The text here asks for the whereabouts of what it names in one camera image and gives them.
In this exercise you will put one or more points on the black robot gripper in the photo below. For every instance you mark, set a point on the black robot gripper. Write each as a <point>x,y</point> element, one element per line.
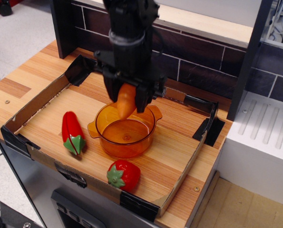
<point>130,62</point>

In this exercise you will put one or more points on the orange toy carrot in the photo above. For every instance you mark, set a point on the orange toy carrot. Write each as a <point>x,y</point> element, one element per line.
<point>126,101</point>

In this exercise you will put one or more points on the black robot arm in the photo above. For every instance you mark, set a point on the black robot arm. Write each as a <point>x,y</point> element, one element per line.
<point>132,20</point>

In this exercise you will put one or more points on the transparent orange plastic pot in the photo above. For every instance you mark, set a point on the transparent orange plastic pot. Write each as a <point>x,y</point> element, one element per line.
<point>126,138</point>

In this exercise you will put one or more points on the cardboard fence with black tape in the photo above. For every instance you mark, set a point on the cardboard fence with black tape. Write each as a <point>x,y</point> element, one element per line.
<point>140,163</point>

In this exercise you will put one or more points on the red toy chili pepper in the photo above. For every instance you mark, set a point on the red toy chili pepper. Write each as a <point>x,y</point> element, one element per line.
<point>72,134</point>

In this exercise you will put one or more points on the red toy strawberry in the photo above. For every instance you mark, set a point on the red toy strawberry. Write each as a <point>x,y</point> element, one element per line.
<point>123,175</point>

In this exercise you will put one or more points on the light wooden shelf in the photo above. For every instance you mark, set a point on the light wooden shelf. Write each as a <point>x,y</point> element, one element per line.
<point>222,31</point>

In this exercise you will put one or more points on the grey oven control panel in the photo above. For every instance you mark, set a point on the grey oven control panel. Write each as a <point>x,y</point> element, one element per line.
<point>75,214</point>

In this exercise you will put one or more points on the white toy sink drainboard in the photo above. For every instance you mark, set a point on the white toy sink drainboard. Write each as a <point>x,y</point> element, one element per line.
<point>252,155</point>

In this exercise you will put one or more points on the dark left cabinet post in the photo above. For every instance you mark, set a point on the dark left cabinet post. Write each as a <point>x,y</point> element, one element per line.
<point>63,22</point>

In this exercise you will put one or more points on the dark upright cabinet post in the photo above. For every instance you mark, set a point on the dark upright cabinet post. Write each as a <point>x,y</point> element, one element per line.
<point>253,46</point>

